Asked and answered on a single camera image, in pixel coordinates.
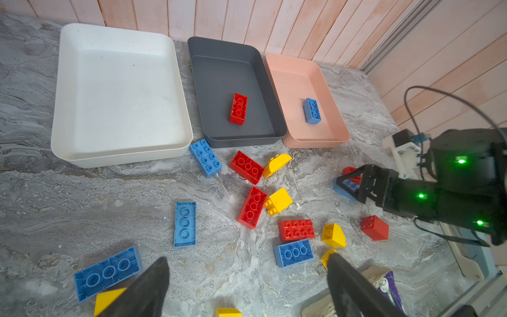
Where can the red lego brick low centre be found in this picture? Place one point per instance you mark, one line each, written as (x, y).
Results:
(296, 230)

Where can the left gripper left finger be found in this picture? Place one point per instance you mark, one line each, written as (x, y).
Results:
(146, 295)

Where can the yellow sloped lego lower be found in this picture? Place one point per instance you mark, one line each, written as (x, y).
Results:
(325, 258)

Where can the yellow lego brick centre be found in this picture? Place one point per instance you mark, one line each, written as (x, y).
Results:
(278, 202)

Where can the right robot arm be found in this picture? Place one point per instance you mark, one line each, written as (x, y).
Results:
(470, 186)

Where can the white plastic tray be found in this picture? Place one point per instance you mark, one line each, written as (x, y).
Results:
(119, 98)

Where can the yellow sloped lego bottom left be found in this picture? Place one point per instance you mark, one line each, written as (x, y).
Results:
(227, 312)

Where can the purple book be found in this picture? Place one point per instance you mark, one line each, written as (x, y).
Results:
(380, 277)

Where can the red lego brick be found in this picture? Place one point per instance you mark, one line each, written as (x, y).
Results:
(247, 168)
(252, 208)
(375, 228)
(239, 109)
(350, 169)

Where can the dark grey plastic tray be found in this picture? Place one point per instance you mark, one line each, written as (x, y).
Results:
(221, 70)

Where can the pink plastic tray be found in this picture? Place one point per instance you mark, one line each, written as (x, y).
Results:
(294, 81)

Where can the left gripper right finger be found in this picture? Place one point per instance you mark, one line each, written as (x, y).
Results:
(354, 295)

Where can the light blue device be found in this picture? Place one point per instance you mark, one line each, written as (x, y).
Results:
(475, 262)

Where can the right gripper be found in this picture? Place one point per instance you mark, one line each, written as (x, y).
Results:
(381, 185)

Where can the yellow sloped lego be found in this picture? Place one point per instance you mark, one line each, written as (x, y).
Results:
(227, 312)
(333, 236)
(325, 258)

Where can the blue lego brick low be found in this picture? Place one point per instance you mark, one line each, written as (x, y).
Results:
(293, 253)

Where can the yellow curved lego brick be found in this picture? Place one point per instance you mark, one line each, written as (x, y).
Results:
(276, 163)

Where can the yellow sloped lego centre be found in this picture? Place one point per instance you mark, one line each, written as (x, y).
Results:
(333, 236)

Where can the yellow lego brick far left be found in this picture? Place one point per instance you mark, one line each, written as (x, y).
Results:
(105, 299)

